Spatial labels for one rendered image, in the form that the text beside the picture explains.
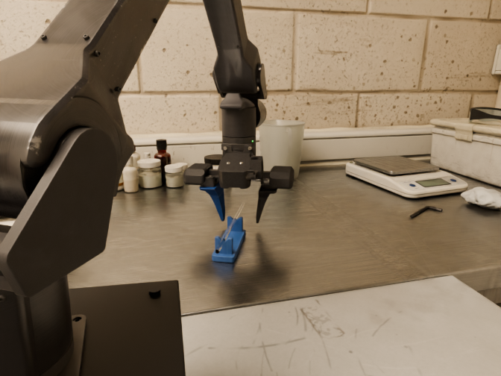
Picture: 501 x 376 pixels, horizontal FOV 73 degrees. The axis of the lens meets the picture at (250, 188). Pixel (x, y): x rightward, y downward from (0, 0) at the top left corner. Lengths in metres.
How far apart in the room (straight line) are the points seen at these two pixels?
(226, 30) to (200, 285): 0.34
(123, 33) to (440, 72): 1.21
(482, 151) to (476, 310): 0.65
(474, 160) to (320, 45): 0.54
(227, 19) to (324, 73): 0.68
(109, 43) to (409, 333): 0.38
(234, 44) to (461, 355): 0.45
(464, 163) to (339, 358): 0.84
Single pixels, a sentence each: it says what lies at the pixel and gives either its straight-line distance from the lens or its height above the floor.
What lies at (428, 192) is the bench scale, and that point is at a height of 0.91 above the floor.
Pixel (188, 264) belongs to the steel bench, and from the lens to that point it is 0.51.
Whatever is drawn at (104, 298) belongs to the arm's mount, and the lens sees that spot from 0.27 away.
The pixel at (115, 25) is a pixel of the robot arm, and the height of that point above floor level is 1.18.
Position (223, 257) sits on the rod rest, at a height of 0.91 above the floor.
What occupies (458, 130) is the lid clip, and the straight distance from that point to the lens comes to 1.12.
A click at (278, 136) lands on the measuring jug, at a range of 0.88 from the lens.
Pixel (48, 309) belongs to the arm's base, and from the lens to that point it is 0.19.
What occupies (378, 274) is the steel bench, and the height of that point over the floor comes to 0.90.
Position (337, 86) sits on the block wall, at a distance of 1.14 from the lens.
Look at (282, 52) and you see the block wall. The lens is 1.07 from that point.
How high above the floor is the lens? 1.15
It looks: 17 degrees down
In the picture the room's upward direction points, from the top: straight up
